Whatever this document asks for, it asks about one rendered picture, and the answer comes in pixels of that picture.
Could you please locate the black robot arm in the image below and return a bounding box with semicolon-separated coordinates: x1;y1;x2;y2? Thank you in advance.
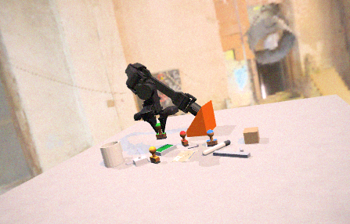
125;63;201;121

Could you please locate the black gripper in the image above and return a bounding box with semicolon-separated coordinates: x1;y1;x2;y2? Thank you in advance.
134;95;179;133

